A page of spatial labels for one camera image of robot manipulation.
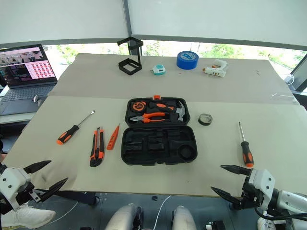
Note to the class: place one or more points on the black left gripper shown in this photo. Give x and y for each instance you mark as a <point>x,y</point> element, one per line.
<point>32,192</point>

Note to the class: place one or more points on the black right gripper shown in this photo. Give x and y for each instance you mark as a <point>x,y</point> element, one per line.
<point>249,198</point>

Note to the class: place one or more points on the orange black utility knife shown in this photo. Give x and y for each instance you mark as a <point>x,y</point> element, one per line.
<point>97,148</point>

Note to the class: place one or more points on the black electrical tape roll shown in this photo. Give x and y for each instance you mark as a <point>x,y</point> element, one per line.
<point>201,121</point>

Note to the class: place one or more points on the orange voltage tester pen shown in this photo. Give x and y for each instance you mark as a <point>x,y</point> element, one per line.
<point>112,139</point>

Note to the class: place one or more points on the black tool case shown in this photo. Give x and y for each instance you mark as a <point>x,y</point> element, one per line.
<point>158,148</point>

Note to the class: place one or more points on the white sneaker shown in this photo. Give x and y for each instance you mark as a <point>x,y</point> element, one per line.
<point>263,224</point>
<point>26,216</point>

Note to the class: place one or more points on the black white floor device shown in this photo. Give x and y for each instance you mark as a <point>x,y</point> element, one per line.
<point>216,225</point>

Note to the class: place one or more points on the eyeglasses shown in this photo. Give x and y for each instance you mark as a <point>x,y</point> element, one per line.
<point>38,100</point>

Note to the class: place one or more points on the small black floor object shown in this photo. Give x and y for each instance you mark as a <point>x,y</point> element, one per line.
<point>155,198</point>

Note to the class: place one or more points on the black orange claw hammer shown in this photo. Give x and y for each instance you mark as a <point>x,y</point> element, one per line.
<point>163,106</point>

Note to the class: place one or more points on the white glue gun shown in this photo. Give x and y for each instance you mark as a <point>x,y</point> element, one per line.
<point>214,70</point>

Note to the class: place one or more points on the open laptop computer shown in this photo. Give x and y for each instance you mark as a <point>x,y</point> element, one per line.
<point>24,64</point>

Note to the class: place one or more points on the black orange tape measure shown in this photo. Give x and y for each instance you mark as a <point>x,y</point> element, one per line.
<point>138,106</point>

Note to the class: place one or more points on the white power adapter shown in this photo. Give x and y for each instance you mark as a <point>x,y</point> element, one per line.
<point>290,79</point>

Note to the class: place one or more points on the blue tape roll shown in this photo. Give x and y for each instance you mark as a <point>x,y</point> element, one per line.
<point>187,63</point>

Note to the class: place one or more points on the small teal white tape measure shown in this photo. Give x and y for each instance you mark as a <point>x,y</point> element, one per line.
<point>158,70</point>

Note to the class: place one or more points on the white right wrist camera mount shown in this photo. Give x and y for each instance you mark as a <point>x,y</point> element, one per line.
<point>262,179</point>

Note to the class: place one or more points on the black table frame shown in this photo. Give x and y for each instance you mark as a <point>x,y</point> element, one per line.
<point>76,197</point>

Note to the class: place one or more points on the black window side frame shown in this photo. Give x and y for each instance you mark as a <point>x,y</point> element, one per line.
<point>299,72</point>

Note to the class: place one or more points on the dark window frame post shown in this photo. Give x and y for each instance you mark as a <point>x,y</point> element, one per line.
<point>127,19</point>

